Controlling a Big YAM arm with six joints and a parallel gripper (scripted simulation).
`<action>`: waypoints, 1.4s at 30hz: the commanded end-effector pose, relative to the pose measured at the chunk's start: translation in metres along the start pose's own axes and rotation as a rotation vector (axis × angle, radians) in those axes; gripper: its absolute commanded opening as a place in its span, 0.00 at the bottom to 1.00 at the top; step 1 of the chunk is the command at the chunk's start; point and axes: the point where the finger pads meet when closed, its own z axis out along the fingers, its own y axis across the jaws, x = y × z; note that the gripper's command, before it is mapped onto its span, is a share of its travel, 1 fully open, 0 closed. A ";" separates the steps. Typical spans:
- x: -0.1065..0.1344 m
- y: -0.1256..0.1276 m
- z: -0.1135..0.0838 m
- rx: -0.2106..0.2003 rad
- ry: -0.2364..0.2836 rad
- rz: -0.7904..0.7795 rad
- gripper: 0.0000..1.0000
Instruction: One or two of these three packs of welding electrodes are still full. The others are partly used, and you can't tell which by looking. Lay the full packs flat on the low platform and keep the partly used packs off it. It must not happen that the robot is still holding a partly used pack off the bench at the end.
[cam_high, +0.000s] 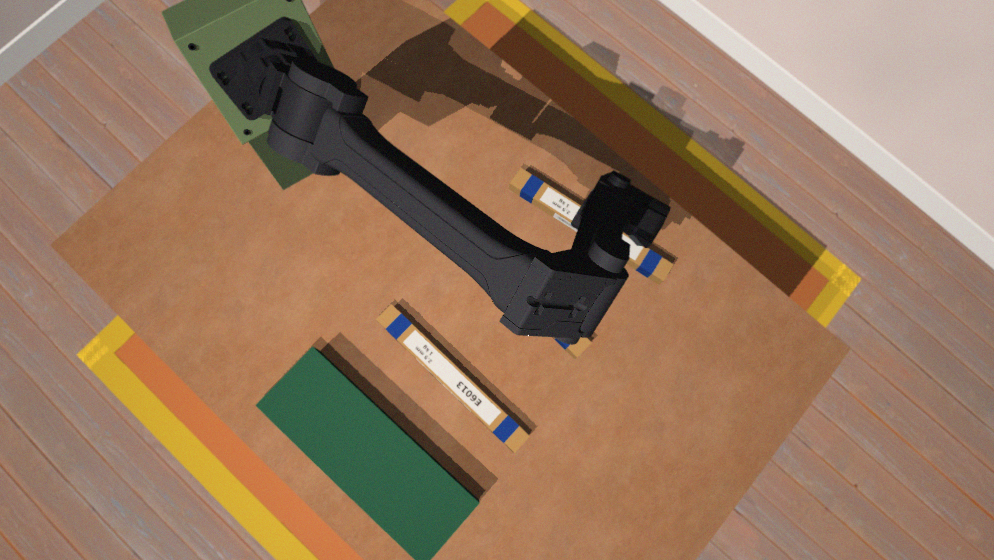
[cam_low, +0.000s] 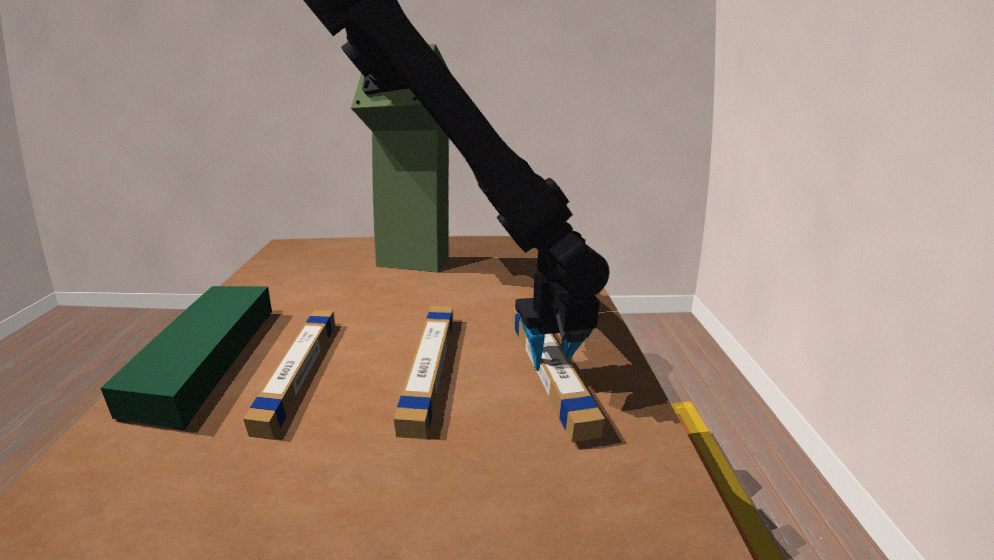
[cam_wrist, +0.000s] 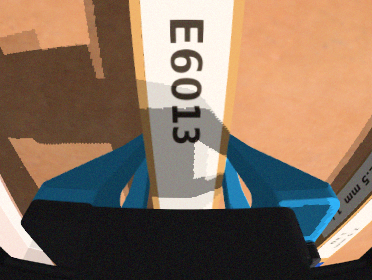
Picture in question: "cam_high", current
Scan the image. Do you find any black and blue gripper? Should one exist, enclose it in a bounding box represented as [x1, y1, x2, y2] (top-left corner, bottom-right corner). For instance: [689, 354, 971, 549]
[571, 190, 593, 230]

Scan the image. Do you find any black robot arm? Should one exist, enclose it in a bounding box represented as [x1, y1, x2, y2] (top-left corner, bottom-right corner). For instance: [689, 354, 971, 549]
[209, 17, 671, 345]

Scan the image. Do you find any tan box with white label and blue bands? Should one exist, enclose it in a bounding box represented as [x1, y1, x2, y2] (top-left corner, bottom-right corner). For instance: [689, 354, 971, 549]
[553, 337, 592, 360]

